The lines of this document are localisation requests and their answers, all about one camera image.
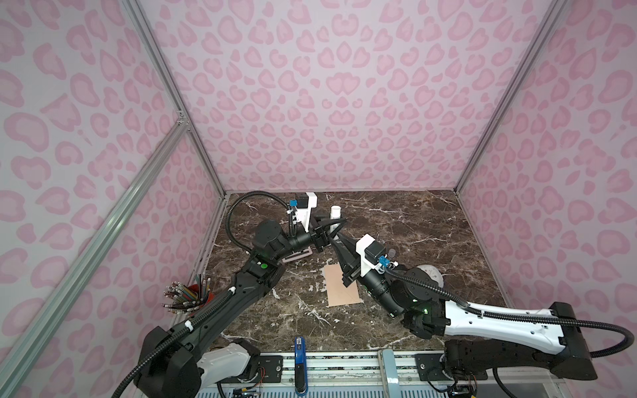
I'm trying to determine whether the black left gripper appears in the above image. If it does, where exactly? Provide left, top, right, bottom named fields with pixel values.
left=272, top=213, right=345, bottom=265

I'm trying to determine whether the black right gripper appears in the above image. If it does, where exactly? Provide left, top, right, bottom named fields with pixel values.
left=331, top=231, right=409, bottom=318

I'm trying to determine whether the white glue stick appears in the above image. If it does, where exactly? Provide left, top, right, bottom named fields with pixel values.
left=329, top=206, right=342, bottom=232

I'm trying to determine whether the peach pink envelope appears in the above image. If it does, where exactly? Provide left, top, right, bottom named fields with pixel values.
left=322, top=265, right=363, bottom=308

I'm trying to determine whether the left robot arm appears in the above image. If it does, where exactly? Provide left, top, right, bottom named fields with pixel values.
left=113, top=191, right=346, bottom=397

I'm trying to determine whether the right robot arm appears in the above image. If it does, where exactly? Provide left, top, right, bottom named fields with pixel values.
left=330, top=234, right=635, bottom=381

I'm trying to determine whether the pink desk calculator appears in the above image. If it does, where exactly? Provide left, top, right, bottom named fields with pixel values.
left=281, top=248, right=313, bottom=264

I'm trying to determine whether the white round clock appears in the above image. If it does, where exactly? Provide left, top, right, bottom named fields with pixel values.
left=417, top=265, right=444, bottom=288

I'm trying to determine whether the red pencil holder cup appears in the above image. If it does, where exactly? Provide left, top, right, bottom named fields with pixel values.
left=188, top=282, right=215, bottom=305

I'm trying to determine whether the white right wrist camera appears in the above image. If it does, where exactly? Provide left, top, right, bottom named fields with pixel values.
left=355, top=234, right=391, bottom=277

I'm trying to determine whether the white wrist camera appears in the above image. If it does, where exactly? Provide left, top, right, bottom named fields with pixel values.
left=355, top=234, right=391, bottom=277
left=290, top=192, right=318, bottom=232

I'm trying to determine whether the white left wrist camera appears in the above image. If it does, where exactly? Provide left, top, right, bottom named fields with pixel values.
left=290, top=192, right=318, bottom=232

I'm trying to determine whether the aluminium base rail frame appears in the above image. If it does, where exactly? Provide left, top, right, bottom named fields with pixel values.
left=133, top=349, right=573, bottom=398

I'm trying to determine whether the blue black tool on rail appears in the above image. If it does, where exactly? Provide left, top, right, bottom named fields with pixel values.
left=294, top=336, right=308, bottom=397

